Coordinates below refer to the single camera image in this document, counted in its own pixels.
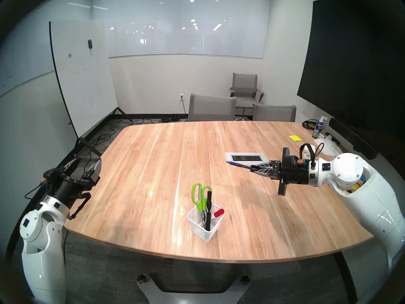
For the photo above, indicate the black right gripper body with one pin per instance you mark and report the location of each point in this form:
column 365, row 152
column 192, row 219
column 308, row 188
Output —
column 297, row 176

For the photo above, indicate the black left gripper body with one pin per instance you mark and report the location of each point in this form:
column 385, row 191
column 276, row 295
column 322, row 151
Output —
column 68, row 189

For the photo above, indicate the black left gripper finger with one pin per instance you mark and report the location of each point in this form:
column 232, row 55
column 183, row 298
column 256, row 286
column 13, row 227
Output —
column 70, row 167
column 94, row 173

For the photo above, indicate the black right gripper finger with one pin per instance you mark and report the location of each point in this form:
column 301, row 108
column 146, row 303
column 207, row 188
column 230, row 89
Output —
column 272, row 165
column 272, row 175

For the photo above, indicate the blue ballpoint pen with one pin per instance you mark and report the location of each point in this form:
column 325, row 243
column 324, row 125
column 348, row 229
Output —
column 235, row 163

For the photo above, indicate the red capped white marker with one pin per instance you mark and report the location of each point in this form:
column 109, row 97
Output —
column 219, row 212

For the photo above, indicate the black permanent marker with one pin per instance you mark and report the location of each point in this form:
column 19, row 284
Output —
column 208, row 211

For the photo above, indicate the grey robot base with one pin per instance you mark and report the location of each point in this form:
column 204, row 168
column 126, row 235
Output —
column 193, row 296

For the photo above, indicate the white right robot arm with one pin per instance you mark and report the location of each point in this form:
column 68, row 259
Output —
column 348, row 170

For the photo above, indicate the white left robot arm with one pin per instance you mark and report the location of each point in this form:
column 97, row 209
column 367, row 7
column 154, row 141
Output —
column 41, row 243

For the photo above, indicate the grey table power outlet box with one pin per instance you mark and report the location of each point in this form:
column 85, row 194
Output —
column 246, row 157

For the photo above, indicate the white power adapter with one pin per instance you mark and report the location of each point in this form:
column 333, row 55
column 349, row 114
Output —
column 311, row 147

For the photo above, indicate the yellow sticky note pad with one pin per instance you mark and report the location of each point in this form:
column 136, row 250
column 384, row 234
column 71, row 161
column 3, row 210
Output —
column 295, row 138

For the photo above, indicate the white crumpled tissue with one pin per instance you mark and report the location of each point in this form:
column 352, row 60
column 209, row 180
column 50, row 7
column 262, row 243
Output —
column 329, row 146

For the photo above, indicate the whiteboard cleaner spray bottle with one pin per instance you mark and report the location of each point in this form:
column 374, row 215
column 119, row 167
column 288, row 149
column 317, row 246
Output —
column 317, row 129

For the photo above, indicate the grey mesh office chair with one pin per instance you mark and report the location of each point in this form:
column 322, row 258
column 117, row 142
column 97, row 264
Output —
column 212, row 107
column 274, row 114

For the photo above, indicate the black remote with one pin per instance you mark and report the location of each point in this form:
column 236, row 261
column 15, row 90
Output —
column 332, row 138

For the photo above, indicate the black video sound bar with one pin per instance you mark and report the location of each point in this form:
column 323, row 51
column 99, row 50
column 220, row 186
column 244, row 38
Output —
column 351, row 137

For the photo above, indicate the grey office chair with armrests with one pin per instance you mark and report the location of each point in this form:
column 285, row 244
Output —
column 245, row 84

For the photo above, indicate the mobile whiteboard on stand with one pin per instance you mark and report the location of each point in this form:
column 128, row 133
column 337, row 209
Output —
column 82, row 72

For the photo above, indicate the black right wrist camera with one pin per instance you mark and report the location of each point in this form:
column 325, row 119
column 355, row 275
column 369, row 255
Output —
column 295, row 161

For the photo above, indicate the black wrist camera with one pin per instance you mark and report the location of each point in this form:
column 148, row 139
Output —
column 52, row 177
column 295, row 161

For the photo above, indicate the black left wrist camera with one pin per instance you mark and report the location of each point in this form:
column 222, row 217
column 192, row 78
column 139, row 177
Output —
column 52, row 177

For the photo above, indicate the wall whiteboard with writing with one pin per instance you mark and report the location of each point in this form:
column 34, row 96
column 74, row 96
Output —
column 15, row 72

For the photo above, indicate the large black wall screen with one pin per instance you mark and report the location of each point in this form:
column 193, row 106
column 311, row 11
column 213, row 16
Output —
column 348, row 69

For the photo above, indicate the wide glass wall whiteboard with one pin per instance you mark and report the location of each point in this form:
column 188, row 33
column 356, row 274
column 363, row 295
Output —
column 183, row 37

